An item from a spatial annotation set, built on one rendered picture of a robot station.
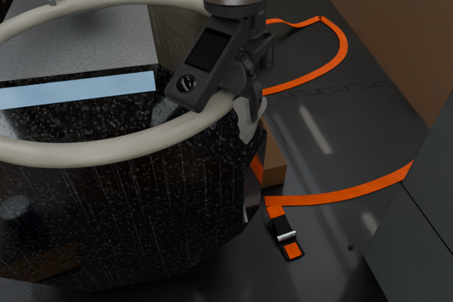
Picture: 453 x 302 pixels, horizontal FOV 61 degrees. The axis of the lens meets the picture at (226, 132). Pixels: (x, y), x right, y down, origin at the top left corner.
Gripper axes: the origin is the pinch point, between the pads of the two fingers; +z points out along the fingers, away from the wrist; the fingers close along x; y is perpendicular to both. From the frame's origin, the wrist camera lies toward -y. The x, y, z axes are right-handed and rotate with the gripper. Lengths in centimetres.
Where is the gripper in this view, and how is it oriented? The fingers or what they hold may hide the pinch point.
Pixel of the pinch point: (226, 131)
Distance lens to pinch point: 56.5
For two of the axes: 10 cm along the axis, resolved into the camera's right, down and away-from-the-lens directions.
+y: 5.5, -5.7, 6.2
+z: 0.2, 7.4, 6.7
